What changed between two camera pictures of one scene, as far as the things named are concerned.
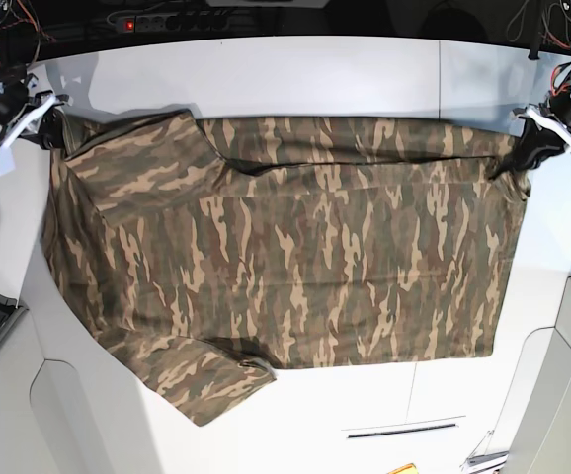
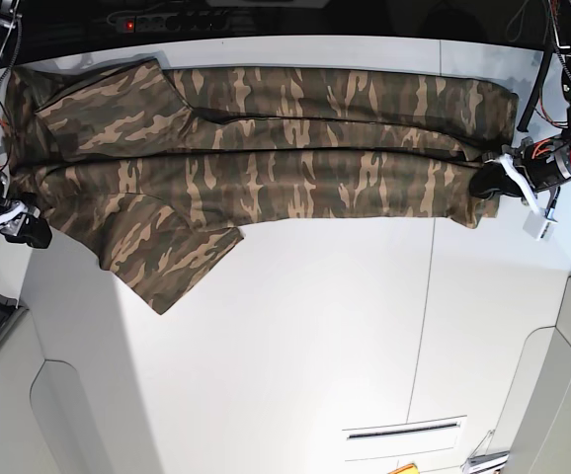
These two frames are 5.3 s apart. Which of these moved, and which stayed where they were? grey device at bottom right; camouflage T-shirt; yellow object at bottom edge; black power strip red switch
Moved: camouflage T-shirt
Stayed: grey device at bottom right; yellow object at bottom edge; black power strip red switch
